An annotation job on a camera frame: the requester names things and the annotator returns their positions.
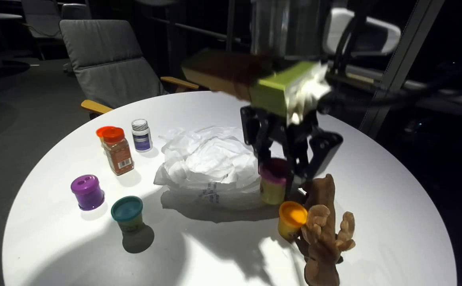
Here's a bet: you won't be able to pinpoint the yellow tub magenta lid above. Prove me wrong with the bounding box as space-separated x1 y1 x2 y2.
258 158 293 207

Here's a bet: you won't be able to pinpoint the white plastic bag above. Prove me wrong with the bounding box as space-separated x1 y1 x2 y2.
152 126 263 207

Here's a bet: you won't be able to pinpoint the spice jar orange lid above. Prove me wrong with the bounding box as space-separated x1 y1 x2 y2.
95 124 136 177

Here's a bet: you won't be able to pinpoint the white pill bottle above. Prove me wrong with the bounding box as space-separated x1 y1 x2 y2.
130 118 152 153

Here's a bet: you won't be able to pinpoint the grey chair wooden armrests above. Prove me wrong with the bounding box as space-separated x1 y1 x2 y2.
58 20 201 117

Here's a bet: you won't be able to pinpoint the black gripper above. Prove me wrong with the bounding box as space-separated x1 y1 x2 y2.
239 104 344 188

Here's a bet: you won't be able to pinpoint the grey background chair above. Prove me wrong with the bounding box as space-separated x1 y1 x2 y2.
20 0 92 40

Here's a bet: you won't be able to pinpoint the metal window post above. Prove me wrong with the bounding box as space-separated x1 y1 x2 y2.
360 0 446 137

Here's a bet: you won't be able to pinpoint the brown plush moose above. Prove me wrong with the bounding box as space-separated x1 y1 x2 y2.
292 174 357 286

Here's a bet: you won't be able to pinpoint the purple play dough tub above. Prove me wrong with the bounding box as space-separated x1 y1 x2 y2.
70 174 106 212

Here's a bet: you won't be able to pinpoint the teal cup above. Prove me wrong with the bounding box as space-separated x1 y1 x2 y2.
109 196 146 232

